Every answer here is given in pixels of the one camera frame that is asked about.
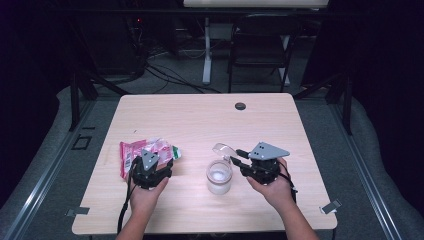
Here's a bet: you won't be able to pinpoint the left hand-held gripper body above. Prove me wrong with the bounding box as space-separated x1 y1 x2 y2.
132 148 169 190

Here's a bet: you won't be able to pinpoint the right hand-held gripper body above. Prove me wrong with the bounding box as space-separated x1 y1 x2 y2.
239 141 291 186

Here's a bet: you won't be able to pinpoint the pink and white plastic bag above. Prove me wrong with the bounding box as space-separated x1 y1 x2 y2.
119 137 183 180

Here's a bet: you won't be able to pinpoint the clear glass jar with lid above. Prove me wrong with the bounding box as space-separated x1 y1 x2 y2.
205 142 239 196

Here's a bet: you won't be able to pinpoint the person's left hand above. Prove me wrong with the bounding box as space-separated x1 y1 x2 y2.
128 174 170 218

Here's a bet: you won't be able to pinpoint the person's right hand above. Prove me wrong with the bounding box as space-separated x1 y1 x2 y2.
245 158 295 210

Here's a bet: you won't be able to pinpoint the grey and white tape strip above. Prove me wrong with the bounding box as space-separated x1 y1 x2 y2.
319 199 343 215

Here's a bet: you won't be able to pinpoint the black metal stand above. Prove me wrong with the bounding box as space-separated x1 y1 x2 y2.
68 71 131 132
293 71 354 136

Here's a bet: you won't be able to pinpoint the black folding chair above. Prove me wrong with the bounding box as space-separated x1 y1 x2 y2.
227 13 303 94

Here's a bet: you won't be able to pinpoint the dark equipment rack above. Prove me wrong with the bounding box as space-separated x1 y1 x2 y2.
76 13 148 76

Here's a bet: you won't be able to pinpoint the light grey box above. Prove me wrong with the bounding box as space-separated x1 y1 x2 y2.
209 23 234 41

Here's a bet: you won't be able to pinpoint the white desk with white legs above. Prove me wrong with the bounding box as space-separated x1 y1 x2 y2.
182 0 330 87

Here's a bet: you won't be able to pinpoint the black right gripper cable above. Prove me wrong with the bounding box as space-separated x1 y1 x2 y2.
278 163 298 204

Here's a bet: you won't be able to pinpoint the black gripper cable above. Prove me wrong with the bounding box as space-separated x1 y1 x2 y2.
116 173 138 234
278 163 298 204

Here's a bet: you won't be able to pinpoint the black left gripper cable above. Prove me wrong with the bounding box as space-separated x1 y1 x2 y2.
116 173 138 234

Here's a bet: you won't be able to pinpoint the black floor cables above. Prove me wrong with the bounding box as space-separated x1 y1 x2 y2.
143 63 223 95

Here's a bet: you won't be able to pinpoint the aluminium floor rail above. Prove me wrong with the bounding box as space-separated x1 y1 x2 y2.
3 99 98 240
328 99 404 240

